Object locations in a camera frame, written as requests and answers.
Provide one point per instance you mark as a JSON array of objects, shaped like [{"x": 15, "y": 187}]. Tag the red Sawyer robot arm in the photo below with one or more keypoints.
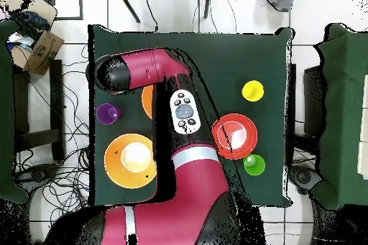
[{"x": 149, "y": 66}]

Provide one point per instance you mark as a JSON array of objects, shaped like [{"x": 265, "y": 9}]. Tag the yellow plastic cup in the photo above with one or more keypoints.
[{"x": 252, "y": 91}]

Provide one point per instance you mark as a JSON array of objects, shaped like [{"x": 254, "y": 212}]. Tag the dark blue bag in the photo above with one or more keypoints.
[{"x": 33, "y": 23}]

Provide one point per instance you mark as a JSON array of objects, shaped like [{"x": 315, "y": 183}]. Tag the purple plastic cup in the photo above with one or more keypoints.
[{"x": 107, "y": 113}]

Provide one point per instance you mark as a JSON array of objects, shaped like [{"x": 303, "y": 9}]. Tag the green plastic cup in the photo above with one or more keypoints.
[{"x": 254, "y": 166}]

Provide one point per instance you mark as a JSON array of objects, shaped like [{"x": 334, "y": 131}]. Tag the green covered table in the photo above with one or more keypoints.
[
  {"x": 5, "y": 112},
  {"x": 342, "y": 112}
]

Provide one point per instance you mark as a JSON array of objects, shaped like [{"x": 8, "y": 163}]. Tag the black bench frame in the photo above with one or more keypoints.
[{"x": 56, "y": 98}]

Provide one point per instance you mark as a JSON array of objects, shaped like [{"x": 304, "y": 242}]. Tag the open cardboard box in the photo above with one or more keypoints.
[{"x": 43, "y": 52}]

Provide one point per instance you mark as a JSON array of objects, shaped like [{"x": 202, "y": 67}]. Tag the large orange bowl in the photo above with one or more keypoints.
[
  {"x": 148, "y": 101},
  {"x": 115, "y": 167}
]

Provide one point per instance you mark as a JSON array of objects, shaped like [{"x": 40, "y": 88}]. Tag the flat cardboard sheet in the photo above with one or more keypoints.
[{"x": 40, "y": 8}]

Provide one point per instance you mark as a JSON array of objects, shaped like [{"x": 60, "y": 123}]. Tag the wide red bowl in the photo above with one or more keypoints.
[{"x": 241, "y": 135}]

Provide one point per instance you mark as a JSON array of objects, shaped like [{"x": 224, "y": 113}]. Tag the dark green tablecloth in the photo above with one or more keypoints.
[{"x": 230, "y": 52}]

